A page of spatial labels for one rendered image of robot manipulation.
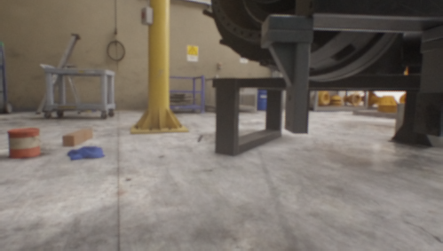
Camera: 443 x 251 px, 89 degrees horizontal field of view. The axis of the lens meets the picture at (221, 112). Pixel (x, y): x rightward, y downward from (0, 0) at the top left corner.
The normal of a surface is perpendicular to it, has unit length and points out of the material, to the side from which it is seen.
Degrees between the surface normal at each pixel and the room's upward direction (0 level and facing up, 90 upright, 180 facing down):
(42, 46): 90
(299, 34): 90
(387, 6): 90
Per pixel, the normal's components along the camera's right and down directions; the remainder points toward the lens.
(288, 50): 0.03, 0.08
